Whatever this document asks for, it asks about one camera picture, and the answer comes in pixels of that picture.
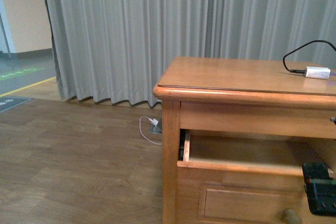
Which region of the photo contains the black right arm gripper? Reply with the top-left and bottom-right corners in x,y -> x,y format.
302,163 -> 335,217

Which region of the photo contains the wooden top drawer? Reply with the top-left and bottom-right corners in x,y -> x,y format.
176,130 -> 335,223

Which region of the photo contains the wooden nightstand cabinet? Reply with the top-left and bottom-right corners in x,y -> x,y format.
153,57 -> 335,223

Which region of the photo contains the white charger adapter block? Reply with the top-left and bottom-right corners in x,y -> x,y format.
304,67 -> 331,79

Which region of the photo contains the metal floor socket box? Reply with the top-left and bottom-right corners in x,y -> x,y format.
149,120 -> 162,134

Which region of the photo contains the white floor charger plug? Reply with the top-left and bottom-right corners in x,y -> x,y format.
149,119 -> 158,126

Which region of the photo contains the grey pleated curtain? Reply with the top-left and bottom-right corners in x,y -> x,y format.
45,0 -> 335,106

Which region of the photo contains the black cable on nightstand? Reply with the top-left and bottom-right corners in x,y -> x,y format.
282,40 -> 336,74

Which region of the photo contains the white cable on floor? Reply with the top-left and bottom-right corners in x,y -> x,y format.
139,115 -> 163,145

